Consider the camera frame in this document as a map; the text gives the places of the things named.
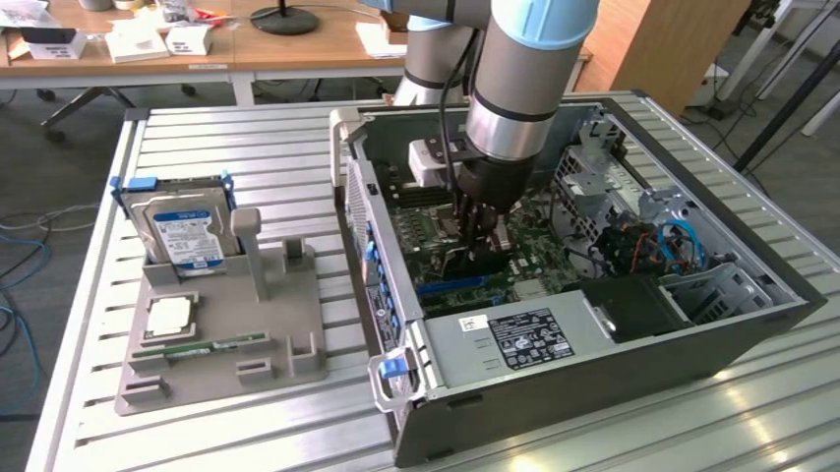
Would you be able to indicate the white box with black label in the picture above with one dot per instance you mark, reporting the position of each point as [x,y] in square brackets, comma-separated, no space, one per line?
[55,49]

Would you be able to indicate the blue case latch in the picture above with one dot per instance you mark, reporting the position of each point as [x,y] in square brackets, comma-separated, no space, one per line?
[390,369]

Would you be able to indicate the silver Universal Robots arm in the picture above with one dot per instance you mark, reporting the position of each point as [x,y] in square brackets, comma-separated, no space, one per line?
[525,74]

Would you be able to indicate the black open PC case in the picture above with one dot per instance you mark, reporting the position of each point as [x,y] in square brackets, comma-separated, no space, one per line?
[590,393]

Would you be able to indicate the blue expansion slot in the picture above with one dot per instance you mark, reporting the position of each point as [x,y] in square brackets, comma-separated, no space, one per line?
[453,287]

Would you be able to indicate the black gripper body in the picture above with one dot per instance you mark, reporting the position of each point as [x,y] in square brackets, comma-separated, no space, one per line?
[495,182]

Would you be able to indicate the green motherboard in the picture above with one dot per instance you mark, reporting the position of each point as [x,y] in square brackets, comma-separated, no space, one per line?
[534,243]

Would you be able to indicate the wooden desk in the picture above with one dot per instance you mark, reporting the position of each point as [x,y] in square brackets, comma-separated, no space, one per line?
[295,49]

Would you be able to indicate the black tripod pole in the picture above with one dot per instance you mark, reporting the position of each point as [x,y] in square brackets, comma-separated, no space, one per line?
[787,108]

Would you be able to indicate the low metal disk bay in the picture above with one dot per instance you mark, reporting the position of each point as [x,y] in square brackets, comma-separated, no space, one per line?
[714,295]

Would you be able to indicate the wooden cabinet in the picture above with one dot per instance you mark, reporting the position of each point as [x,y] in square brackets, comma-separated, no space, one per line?
[676,59]

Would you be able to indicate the black graphics card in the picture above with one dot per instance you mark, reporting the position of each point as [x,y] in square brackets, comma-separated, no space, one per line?
[482,268]

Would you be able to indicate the silver CPU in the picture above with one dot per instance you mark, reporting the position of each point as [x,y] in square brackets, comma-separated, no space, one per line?
[167,317]

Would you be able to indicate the hard disk with blue bracket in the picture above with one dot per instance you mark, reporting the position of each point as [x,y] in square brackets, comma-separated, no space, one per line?
[183,231]

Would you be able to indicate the small white printed box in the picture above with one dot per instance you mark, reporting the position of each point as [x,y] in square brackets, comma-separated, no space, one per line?
[187,41]

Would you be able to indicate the grey parts rack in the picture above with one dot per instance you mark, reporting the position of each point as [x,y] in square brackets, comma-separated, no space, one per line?
[223,373]

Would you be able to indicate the green RAM stick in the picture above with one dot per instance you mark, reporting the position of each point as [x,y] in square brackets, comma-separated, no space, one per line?
[190,348]

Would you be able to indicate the black fan shroud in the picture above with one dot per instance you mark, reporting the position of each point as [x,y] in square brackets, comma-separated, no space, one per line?
[630,305]

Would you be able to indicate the tall metal disk bay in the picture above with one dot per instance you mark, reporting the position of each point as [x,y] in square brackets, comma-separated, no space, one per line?
[590,196]

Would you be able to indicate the black lamp base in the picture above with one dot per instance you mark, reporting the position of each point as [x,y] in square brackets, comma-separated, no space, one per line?
[284,22]

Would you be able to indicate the white table frame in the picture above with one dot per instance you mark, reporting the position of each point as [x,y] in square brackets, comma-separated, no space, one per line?
[744,59]

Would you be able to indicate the large white open box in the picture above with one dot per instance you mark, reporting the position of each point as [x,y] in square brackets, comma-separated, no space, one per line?
[134,44]

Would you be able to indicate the CPU socket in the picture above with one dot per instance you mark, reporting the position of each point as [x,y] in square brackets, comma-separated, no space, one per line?
[441,226]

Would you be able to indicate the grey power supply unit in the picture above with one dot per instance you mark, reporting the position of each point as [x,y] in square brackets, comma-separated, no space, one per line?
[459,354]

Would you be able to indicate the white paper stack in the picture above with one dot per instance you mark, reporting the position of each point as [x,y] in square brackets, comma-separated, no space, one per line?
[381,41]

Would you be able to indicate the black wheeled desk leg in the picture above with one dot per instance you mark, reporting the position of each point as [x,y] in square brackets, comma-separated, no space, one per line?
[85,105]

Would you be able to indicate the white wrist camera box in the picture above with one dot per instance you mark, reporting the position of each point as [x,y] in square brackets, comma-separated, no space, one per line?
[426,167]

